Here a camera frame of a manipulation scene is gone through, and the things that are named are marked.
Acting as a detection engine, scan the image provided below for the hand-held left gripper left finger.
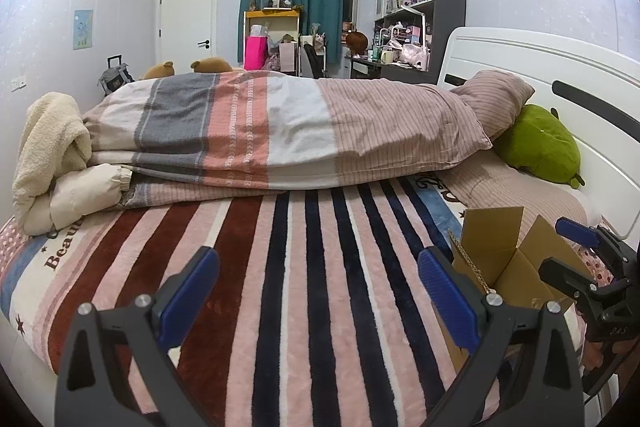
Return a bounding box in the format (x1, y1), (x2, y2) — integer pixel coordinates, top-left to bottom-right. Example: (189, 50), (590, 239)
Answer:
(54, 246), (221, 427)

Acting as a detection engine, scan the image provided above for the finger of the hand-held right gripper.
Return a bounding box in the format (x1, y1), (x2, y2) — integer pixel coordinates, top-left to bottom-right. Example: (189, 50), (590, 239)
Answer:
(556, 217), (640, 280)
(539, 257), (628, 308)

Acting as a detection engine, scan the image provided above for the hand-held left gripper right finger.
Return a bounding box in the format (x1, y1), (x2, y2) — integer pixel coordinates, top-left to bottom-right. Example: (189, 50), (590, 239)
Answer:
(417, 247), (586, 427)

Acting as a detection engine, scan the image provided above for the brown cardboard box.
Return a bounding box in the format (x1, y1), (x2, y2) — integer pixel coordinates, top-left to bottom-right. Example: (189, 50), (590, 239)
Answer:
(435, 206), (594, 373)

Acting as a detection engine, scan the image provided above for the person's right hand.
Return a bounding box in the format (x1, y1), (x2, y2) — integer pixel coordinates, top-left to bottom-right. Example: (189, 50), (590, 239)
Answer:
(583, 340), (607, 371)

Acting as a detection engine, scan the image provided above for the flat pink striped pillow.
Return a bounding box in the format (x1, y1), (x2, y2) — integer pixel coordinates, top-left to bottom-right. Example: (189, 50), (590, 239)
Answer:
(439, 151), (589, 234)

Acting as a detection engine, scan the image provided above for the green plush toy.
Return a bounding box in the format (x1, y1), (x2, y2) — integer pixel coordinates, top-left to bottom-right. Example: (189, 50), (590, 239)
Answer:
(492, 104), (587, 188)

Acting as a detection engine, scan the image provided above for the striped plush blanket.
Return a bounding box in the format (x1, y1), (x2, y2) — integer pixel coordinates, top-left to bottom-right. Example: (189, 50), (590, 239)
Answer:
(0, 179), (586, 427)

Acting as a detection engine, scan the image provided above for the cream puffy jacket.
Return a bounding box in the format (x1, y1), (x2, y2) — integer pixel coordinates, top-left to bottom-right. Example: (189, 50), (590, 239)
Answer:
(22, 163), (134, 236)

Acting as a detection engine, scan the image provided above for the white bed headboard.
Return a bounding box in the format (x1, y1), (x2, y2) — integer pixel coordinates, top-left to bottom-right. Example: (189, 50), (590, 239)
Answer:
(436, 27), (640, 258)

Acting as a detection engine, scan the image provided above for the folded striped quilt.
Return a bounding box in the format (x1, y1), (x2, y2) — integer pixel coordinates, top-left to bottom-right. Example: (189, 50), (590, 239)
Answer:
(82, 69), (494, 211)

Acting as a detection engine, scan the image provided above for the cream fleece blanket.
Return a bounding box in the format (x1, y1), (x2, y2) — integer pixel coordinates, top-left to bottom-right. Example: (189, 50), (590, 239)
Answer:
(12, 91), (94, 229)

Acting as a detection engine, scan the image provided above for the brown teddy bear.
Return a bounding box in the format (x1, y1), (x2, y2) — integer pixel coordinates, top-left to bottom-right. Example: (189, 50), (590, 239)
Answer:
(190, 56), (234, 74)
(141, 60), (176, 80)

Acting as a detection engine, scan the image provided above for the grey suitcase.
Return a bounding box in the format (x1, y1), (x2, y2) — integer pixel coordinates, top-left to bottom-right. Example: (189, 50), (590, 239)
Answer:
(97, 54), (136, 98)

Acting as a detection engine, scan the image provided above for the cluttered dark desk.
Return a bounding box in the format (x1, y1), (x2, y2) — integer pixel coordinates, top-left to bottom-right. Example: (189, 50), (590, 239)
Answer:
(349, 56), (437, 86)

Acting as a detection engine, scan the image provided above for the pink gift bag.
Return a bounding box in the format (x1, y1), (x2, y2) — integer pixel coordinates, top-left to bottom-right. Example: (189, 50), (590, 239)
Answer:
(244, 35), (269, 71)

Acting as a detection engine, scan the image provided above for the black desk chair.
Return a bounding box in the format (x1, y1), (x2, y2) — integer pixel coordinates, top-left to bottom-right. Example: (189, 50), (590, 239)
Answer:
(302, 42), (327, 78)

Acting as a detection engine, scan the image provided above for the white door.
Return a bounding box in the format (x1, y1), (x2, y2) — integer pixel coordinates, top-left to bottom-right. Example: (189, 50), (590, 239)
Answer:
(158, 0), (217, 81)

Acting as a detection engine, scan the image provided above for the brown wig head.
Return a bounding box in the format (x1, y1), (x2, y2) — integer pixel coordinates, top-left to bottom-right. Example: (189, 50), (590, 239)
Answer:
(345, 30), (371, 58)

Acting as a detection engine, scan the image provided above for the yellow topped shelf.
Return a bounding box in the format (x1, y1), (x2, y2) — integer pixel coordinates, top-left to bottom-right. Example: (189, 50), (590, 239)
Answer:
(243, 9), (302, 72)

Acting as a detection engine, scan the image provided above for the gold chain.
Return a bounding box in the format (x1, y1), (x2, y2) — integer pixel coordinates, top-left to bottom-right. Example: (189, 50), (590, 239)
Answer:
(446, 228), (497, 296)

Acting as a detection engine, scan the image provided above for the small wall poster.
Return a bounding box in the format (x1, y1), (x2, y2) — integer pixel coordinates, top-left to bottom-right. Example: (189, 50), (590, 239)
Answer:
(73, 9), (95, 52)

